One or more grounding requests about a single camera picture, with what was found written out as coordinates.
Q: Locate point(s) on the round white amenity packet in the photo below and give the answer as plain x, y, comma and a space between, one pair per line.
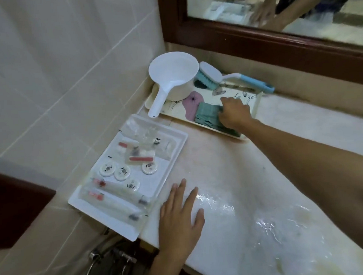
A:
122, 172
132, 185
149, 167
156, 141
107, 169

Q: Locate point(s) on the green cloth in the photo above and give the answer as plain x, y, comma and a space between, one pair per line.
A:
208, 117

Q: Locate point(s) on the clear packet with red strip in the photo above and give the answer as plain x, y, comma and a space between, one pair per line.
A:
141, 158
126, 145

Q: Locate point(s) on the person's right forearm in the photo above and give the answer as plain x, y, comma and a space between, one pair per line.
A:
314, 170

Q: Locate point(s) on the person's left hand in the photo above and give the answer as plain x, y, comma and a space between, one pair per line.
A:
175, 226

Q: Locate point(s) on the chrome water valve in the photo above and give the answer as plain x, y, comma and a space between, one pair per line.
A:
120, 254

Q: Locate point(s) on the white amenities tray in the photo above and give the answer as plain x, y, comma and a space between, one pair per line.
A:
123, 189

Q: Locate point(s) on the white plastic water scoop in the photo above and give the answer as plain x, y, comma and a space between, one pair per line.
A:
172, 76

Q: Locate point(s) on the wooden framed mirror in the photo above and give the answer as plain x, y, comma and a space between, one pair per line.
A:
255, 44

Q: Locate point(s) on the dark wooden door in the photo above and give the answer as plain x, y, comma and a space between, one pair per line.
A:
13, 209

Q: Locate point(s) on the clear toothbrush packet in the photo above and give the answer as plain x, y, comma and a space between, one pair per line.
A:
109, 207
117, 193

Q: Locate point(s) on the person's right hand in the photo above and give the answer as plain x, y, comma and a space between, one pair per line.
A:
235, 113

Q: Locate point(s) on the person's right fingers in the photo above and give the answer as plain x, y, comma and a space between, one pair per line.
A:
227, 103

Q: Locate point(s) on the person's left forearm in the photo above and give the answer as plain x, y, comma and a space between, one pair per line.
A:
164, 272

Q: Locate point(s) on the floral print tray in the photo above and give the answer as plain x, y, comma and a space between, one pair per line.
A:
179, 106

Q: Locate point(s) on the person's left middle finger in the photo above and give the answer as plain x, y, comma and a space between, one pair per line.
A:
181, 193

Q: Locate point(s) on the clear crumpled plastic packet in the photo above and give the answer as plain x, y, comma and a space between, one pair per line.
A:
137, 131

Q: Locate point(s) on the white blue scrub brush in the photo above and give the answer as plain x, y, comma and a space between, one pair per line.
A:
211, 75

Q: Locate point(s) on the person's left thumb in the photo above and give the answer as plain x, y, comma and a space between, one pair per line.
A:
199, 219

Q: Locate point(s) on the person's left little finger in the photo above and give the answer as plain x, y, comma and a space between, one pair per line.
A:
162, 211

